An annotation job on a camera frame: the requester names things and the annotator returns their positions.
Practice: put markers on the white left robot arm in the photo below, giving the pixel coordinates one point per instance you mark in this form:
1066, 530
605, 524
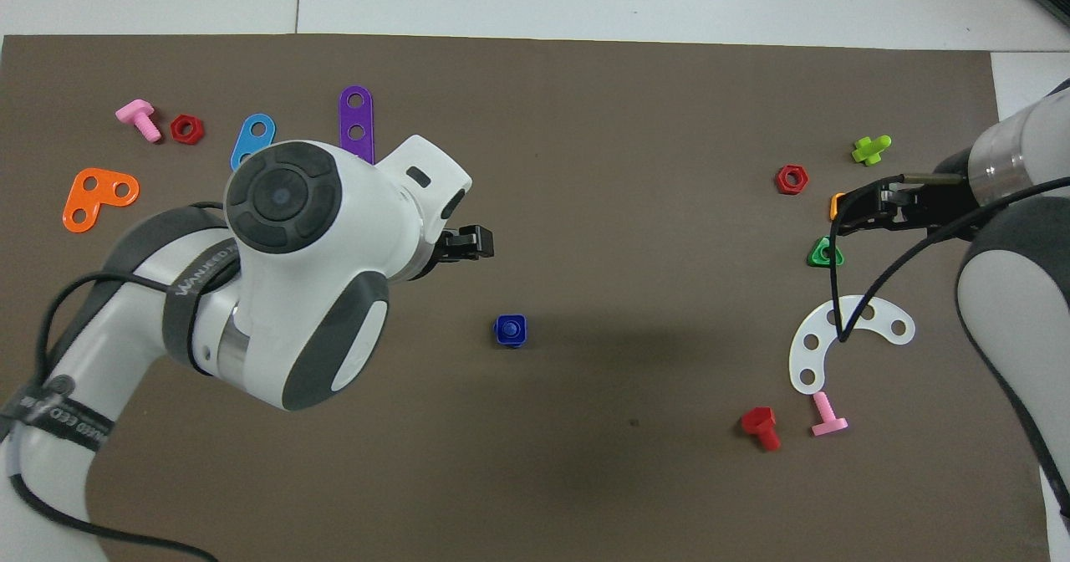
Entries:
284, 311

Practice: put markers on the orange square nut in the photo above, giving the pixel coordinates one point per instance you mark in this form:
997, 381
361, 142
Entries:
834, 206

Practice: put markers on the blue square nut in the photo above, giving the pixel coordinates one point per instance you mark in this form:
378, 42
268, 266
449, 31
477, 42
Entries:
499, 337

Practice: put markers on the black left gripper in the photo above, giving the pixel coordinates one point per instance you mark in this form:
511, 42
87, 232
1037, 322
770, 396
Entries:
439, 252

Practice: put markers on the green triangular nut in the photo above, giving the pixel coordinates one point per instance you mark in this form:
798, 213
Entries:
815, 258

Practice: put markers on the pink plastic bolt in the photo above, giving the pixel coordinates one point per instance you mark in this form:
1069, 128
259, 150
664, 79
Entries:
829, 425
134, 113

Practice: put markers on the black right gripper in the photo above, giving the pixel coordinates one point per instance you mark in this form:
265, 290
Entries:
940, 202

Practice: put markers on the brown table mat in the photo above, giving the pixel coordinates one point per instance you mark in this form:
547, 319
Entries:
585, 169

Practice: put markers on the red hexagonal nut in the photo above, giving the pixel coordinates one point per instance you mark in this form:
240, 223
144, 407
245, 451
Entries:
175, 129
781, 180

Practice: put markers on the lime green cross bolt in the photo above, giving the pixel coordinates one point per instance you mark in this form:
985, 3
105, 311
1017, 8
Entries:
869, 150

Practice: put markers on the blue plastic bolt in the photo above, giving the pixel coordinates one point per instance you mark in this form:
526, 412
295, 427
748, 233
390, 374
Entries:
509, 328

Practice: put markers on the white curved five-hole plate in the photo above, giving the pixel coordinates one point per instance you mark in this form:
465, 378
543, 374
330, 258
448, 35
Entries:
807, 358

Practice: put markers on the red plastic bolt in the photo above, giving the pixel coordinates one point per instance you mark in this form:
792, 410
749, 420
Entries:
759, 420

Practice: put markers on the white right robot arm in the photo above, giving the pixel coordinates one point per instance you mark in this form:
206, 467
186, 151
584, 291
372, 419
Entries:
1011, 269

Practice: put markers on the orange heart-shaped plate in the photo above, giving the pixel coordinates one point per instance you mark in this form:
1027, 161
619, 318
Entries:
96, 202

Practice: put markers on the blue two-hole plate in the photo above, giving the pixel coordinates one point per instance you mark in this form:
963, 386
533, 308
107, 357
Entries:
251, 145

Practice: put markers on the purple four-hole plate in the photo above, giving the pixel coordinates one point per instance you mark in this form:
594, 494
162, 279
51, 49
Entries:
357, 119

